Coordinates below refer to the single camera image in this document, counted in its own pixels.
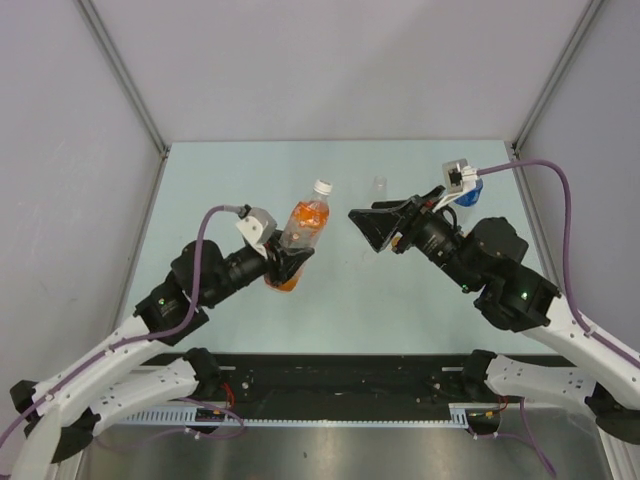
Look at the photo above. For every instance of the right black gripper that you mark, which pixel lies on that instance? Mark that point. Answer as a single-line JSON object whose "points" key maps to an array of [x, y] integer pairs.
{"points": [[380, 225]]}

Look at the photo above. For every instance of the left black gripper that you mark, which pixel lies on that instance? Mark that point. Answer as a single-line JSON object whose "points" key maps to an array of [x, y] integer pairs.
{"points": [[287, 260]]}

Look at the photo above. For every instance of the clear water bottle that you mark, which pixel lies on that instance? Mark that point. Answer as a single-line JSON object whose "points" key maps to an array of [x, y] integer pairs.
{"points": [[379, 188]]}

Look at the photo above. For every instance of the orange drink bottle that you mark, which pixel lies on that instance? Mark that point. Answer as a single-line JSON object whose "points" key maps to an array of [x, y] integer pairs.
{"points": [[308, 219]]}

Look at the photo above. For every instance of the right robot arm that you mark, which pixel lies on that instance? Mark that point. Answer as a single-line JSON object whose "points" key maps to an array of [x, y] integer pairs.
{"points": [[604, 382]]}

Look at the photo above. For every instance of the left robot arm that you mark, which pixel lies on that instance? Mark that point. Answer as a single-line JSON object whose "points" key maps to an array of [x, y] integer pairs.
{"points": [[63, 414]]}

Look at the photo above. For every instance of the blue drink bottle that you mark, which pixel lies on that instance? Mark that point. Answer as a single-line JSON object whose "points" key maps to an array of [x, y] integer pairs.
{"points": [[472, 197]]}

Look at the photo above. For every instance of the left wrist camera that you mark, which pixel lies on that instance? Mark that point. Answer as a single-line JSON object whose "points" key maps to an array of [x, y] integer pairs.
{"points": [[256, 226]]}

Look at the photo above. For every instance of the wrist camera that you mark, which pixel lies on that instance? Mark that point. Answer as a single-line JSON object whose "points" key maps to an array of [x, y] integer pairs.
{"points": [[459, 178], [256, 226]]}

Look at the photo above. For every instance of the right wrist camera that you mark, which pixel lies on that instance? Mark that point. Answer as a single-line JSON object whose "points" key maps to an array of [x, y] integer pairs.
{"points": [[459, 178]]}

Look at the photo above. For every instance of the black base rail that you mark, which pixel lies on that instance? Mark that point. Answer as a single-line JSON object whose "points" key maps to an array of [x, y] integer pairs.
{"points": [[348, 388]]}

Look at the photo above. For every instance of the right aluminium frame post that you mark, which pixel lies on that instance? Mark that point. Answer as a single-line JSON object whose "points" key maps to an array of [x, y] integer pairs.
{"points": [[558, 72]]}

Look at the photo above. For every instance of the aluminium frame post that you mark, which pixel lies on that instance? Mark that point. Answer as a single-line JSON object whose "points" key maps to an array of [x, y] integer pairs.
{"points": [[558, 72], [108, 48]]}

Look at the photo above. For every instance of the left aluminium frame post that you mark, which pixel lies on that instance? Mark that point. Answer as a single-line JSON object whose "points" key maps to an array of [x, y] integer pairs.
{"points": [[108, 48]]}

